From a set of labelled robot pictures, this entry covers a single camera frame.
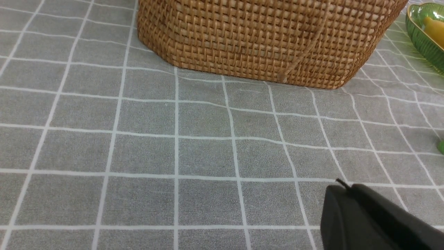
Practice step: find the woven wicker basket green lining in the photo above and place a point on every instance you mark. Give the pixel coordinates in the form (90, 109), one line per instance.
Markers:
(313, 43)

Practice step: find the grey checked tablecloth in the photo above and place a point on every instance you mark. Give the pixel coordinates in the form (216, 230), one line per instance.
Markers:
(105, 146)

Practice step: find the yellow banana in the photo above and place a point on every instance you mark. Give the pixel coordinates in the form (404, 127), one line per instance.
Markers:
(435, 30)

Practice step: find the green foam cube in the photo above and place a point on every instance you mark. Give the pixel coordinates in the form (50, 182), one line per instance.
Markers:
(440, 147)

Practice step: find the green glass leaf plate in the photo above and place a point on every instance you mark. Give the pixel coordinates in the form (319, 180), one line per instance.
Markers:
(425, 45)

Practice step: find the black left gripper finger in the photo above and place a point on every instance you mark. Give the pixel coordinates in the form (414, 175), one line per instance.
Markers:
(355, 217)

